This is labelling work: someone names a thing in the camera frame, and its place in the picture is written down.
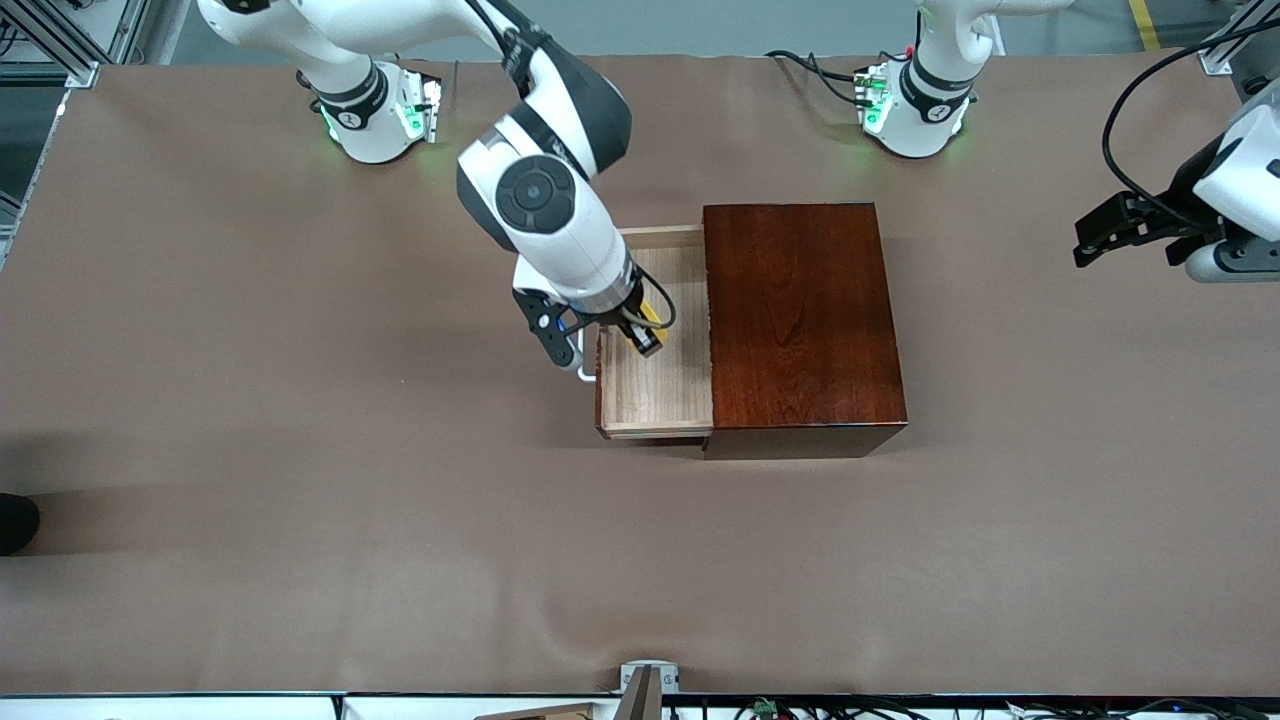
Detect light wood drawer white handle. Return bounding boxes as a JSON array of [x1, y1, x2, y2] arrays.
[[578, 225, 717, 442]]

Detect dark brown wooden cabinet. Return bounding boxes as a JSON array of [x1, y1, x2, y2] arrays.
[[700, 203, 910, 461]]

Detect brown table mat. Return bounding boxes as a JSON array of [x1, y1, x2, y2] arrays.
[[0, 52, 1280, 698]]

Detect brown wooden board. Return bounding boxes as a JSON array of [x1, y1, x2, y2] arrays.
[[473, 702, 603, 720]]

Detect black rounded object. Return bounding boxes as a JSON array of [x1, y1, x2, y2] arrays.
[[0, 493, 42, 557]]

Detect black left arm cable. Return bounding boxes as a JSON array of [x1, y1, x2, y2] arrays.
[[1101, 20, 1280, 216]]

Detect aluminium frame profile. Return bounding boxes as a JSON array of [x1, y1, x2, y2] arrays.
[[1198, 0, 1280, 77], [0, 0, 153, 89]]

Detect black arm base cable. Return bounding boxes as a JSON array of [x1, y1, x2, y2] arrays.
[[765, 40, 926, 109]]

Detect grey metal bracket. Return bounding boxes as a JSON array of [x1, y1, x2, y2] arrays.
[[619, 660, 682, 720]]

